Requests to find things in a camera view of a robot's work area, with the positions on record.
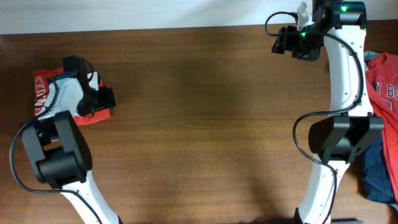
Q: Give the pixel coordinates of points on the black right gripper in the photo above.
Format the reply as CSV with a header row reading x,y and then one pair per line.
x,y
286,43

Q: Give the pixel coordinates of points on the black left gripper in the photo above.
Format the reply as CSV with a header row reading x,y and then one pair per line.
x,y
105,101

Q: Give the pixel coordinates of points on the orange red t-shirt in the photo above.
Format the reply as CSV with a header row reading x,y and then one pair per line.
x,y
67,93

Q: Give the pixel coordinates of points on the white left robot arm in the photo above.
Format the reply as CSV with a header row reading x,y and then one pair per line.
x,y
57,151

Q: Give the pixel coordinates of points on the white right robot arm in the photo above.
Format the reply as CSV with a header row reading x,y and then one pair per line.
x,y
349,126

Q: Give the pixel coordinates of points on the grey garment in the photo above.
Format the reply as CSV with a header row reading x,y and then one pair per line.
x,y
369,55

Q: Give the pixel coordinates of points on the red printed t-shirt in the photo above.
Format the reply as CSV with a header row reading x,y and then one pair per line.
x,y
381,80

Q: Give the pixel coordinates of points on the navy blue garment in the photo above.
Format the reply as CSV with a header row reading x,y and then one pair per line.
x,y
373,174

